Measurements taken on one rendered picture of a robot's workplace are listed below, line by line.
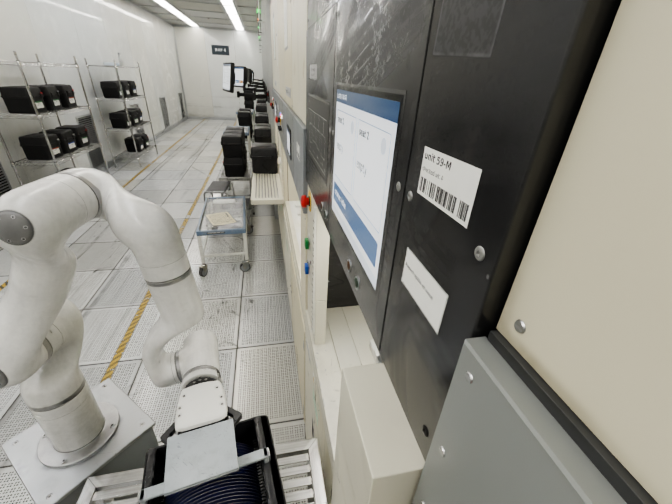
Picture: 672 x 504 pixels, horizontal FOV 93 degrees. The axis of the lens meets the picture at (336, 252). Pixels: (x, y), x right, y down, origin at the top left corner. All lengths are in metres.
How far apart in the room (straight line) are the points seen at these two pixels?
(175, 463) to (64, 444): 0.54
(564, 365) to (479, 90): 0.15
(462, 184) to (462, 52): 0.08
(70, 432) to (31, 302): 0.43
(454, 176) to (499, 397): 0.14
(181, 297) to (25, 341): 0.33
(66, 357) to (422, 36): 1.03
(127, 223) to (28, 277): 0.23
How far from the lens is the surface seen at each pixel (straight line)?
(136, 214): 0.69
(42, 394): 1.09
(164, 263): 0.70
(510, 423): 0.21
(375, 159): 0.38
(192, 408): 0.79
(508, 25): 0.22
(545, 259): 0.19
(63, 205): 0.72
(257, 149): 3.36
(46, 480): 1.24
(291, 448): 1.08
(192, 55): 14.35
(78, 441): 1.22
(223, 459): 0.71
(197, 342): 0.90
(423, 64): 0.29
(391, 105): 0.35
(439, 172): 0.25
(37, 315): 0.91
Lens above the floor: 1.70
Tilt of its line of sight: 29 degrees down
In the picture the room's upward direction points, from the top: 3 degrees clockwise
